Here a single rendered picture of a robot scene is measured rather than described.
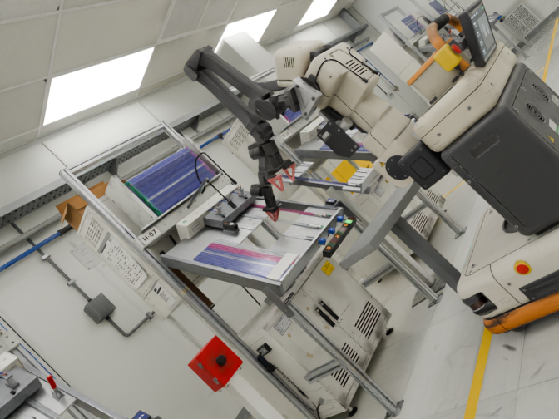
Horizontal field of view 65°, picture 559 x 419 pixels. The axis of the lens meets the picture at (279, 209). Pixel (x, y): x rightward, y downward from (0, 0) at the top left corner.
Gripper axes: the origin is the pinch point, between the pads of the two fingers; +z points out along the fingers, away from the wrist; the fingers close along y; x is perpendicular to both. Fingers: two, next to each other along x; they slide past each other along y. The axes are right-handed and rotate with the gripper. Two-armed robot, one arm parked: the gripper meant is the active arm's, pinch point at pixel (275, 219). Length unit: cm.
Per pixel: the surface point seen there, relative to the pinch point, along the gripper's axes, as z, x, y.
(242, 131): -19, -82, -97
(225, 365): 14, 23, 86
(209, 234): -2.6, -29.3, 22.1
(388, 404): 55, 72, 54
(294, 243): 2.7, 19.8, 16.7
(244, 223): -1.0, -15.9, 6.9
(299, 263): 3.9, 30.2, 31.0
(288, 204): 1.4, -2.9, -19.1
